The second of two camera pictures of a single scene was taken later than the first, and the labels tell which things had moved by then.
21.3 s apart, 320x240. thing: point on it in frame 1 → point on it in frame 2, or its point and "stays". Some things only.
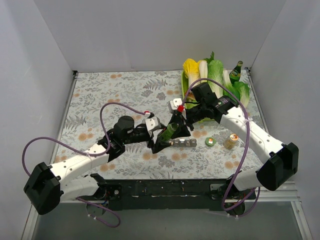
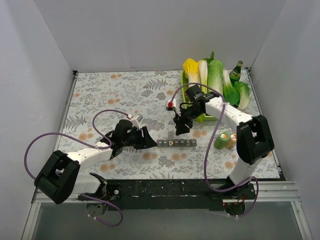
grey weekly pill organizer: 183,142 stays
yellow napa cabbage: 191,69 stays
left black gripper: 151,135 → 140,137
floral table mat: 211,150 stays
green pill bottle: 167,133 → 221,141
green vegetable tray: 185,92 stays
